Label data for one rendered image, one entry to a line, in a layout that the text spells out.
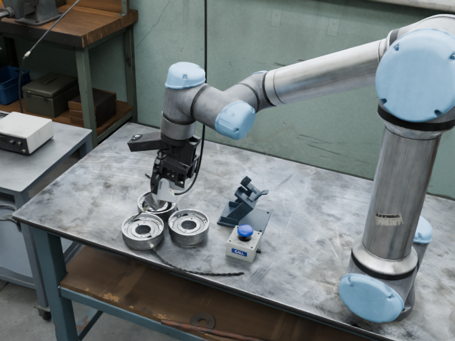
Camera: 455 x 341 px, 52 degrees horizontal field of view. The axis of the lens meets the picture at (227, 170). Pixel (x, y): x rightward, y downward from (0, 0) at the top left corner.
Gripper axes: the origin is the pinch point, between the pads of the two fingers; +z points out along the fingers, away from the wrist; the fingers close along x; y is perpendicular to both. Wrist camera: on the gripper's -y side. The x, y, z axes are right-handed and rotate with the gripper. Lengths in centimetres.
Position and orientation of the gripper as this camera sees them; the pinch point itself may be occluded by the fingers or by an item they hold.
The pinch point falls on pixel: (158, 196)
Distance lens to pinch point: 116.2
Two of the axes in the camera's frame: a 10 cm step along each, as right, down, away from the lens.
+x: 3.7, -5.1, 7.8
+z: -2.0, 7.8, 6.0
